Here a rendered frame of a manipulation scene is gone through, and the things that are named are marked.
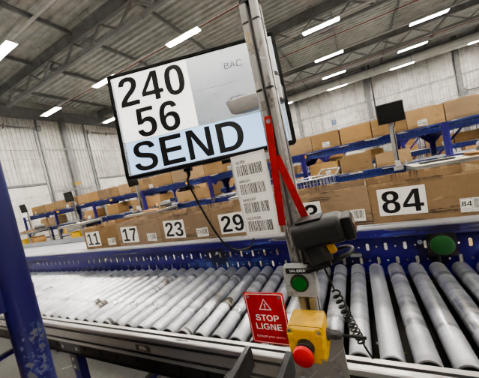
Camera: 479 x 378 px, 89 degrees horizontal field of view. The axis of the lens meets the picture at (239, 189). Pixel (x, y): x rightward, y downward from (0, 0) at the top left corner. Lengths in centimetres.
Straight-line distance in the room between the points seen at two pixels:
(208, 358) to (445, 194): 98
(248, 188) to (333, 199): 63
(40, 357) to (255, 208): 41
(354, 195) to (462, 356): 62
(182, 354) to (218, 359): 13
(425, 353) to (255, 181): 51
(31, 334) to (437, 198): 116
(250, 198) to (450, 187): 81
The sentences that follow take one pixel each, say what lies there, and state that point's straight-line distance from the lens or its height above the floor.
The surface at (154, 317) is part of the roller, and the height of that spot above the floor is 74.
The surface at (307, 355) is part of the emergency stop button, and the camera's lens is 55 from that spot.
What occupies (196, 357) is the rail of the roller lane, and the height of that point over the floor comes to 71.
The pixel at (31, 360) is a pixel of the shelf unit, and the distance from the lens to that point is 37.
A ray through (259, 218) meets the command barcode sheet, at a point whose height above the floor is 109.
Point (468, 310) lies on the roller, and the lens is 89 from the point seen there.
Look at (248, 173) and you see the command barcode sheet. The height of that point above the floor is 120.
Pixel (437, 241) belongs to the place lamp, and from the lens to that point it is 112.
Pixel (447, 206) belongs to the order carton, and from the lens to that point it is 118.
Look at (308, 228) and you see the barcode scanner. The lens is 48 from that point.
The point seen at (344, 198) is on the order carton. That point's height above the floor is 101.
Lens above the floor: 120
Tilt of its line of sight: 3 degrees down
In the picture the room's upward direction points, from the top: 12 degrees counter-clockwise
